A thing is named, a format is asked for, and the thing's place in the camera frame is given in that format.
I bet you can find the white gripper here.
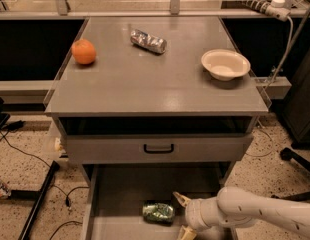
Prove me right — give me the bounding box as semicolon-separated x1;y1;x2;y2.
173;191;229;240

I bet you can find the crushed green can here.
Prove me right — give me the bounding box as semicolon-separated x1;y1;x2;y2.
142;201;175;224

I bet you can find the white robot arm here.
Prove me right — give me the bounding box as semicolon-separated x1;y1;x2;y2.
173;187;310;240

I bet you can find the grey top drawer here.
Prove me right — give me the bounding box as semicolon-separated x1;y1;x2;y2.
63;133;253;164

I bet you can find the open grey middle drawer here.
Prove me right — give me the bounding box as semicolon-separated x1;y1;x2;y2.
80;164;220;240

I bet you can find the grey drawer cabinet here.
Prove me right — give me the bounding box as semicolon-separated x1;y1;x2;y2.
44;15;270;240

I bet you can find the crushed silver can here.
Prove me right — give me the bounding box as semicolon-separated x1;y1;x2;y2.
130;29;167;54

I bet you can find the black chair base leg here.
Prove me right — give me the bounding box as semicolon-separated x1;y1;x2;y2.
270;146;310;202

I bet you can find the black floor stand bar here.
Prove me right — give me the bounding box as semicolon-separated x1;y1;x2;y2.
9;161;60;240

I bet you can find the white paper bowl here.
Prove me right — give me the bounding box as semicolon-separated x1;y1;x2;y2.
201;49;251;81

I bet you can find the crumpled wrapper on floor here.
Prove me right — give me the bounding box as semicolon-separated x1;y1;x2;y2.
0;180;11;199

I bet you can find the orange fruit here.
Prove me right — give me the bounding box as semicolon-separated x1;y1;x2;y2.
71;39;96;65

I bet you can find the white power strip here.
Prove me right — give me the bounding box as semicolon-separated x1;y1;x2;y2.
236;0;290;22

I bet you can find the black drawer handle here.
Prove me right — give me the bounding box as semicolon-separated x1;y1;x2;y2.
143;144;175;154

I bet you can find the black floor cable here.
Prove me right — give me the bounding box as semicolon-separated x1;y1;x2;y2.
0;125;90;240

